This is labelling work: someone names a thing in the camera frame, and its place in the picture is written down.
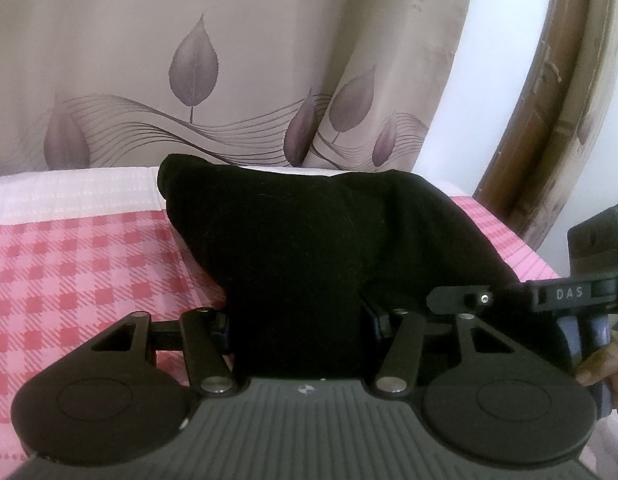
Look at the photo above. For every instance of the black printed t-shirt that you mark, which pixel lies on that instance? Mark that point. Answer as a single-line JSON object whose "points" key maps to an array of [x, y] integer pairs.
{"points": [[309, 260]]}

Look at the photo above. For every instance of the beige leaf print curtain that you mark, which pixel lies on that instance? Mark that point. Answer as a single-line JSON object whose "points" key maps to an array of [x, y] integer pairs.
{"points": [[214, 60]]}

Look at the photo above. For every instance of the person's right hand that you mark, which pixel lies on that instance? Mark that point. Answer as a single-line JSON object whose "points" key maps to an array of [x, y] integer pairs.
{"points": [[606, 362]]}

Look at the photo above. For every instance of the pink checked bedsheet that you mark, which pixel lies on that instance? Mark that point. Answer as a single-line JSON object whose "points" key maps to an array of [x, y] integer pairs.
{"points": [[79, 260]]}

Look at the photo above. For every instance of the brown wooden door frame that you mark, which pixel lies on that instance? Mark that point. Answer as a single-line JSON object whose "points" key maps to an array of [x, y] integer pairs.
{"points": [[549, 150]]}

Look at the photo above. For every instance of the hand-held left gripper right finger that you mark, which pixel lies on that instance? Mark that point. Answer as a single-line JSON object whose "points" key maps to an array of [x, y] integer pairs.
{"points": [[380, 327]]}

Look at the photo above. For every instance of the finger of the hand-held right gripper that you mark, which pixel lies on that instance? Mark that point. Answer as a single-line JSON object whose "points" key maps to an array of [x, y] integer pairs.
{"points": [[464, 298]]}

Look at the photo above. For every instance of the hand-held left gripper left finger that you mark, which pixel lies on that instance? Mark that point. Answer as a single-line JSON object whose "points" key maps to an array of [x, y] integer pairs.
{"points": [[224, 332]]}

